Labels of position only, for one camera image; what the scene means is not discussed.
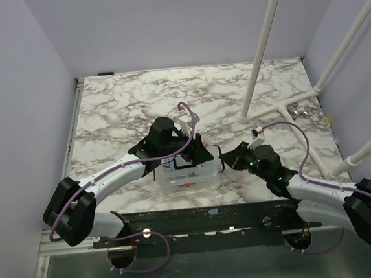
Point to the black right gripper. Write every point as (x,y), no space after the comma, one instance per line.
(243,154)

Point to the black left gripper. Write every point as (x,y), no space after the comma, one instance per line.
(196,152)

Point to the clear plastic medicine box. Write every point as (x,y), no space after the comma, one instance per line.
(216,151)

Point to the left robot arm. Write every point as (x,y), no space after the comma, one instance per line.
(71,213)

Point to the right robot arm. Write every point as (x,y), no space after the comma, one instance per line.
(344,205)

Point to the metal clamp on pipe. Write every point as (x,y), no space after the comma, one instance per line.
(295,111)

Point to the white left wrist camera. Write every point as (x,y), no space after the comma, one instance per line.
(186,121)

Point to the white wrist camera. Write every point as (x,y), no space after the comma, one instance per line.
(257,136)
(186,121)

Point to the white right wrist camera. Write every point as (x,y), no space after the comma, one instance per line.
(257,136)

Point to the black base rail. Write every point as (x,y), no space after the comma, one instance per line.
(193,230)

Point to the white pvc pipe frame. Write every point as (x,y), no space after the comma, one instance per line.
(338,62)

